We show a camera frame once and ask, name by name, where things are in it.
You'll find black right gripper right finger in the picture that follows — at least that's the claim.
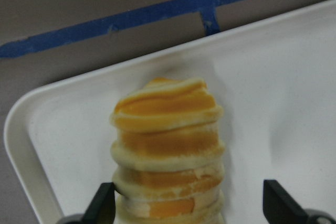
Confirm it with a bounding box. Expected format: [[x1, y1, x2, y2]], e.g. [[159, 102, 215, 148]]
[[262, 179, 308, 224]]

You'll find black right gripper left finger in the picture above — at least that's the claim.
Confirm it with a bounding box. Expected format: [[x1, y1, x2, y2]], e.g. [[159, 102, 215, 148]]
[[81, 183, 116, 223]]

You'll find striped orange bread roll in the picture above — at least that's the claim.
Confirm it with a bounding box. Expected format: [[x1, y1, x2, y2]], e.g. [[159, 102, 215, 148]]
[[110, 78, 225, 223]]

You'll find white rectangular tray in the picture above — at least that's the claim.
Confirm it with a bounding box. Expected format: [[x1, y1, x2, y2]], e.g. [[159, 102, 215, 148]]
[[4, 0, 335, 223]]

